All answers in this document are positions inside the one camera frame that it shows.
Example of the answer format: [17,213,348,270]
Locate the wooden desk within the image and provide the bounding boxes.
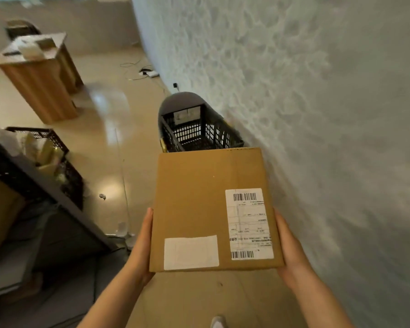
[0,32,85,125]

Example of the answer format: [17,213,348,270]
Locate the black office chair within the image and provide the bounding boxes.
[5,19,42,40]

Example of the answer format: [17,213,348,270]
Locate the empty black plastic crate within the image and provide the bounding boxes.
[158,105,245,154]

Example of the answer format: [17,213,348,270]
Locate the large brown cardboard carton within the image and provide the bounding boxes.
[0,174,27,271]

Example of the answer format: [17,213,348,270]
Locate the yellow packets in crate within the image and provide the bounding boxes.
[23,132,66,176]

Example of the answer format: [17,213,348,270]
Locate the grey round chair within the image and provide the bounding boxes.
[157,92,227,133]

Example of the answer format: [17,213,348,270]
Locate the white floor stand base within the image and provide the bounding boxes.
[113,221,137,250]

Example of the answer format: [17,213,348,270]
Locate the black plastic crate with goods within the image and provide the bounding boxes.
[5,126,85,211]

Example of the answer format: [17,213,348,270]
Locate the person's right forearm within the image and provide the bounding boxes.
[290,271,355,328]

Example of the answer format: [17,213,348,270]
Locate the person's left hand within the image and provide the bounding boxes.
[124,207,156,287]

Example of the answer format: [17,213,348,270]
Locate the brown cardboard box with labels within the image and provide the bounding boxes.
[149,147,285,273]

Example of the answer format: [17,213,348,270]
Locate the person's left forearm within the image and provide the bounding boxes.
[77,266,148,328]

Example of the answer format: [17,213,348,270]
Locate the thin floor cable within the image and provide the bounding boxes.
[119,59,147,81]

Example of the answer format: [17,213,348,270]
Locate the grey metal shelf rack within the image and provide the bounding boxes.
[0,116,119,299]

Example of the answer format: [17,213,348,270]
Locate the white device on desk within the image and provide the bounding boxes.
[12,35,56,60]

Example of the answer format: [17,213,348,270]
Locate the person's right hand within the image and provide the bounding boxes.
[273,208,315,291]

